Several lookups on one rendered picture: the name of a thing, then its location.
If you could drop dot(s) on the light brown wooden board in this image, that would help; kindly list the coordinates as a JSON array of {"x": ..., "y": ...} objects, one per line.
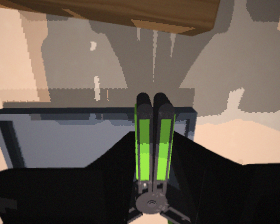
[{"x": 185, "y": 17}]

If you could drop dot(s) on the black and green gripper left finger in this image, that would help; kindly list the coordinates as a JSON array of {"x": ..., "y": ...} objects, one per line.
[{"x": 102, "y": 190}]

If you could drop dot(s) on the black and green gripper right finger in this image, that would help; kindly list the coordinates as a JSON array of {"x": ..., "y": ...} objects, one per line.
[{"x": 213, "y": 190}]

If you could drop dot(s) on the black spring clamp with green grips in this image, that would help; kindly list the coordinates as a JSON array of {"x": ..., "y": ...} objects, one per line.
[{"x": 154, "y": 128}]

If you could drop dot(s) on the dark grey shallow tray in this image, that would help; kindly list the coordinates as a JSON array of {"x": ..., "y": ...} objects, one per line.
[{"x": 71, "y": 137}]

